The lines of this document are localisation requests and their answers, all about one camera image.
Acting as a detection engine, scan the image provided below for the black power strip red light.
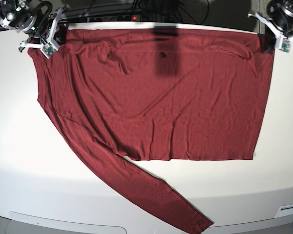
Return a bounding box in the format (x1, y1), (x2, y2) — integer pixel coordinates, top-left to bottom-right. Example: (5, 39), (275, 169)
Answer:
(87, 14), (141, 22)

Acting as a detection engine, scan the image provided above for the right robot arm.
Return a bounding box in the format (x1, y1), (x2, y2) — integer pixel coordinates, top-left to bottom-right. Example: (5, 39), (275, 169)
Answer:
(0, 0), (70, 59)

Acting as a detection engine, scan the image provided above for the white label plate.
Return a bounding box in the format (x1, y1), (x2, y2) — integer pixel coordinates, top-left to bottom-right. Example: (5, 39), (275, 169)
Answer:
(275, 204), (293, 218)

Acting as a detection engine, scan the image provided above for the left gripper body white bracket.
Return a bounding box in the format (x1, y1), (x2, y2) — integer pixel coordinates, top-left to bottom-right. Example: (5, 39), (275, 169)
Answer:
(248, 11), (293, 53)

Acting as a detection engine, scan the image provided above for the dark red long-sleeve shirt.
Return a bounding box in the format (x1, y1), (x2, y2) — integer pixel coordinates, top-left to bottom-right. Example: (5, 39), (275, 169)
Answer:
(28, 28), (274, 234)

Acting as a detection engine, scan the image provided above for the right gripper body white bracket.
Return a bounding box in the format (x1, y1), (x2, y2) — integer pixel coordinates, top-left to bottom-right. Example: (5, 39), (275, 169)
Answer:
(19, 4), (70, 59)

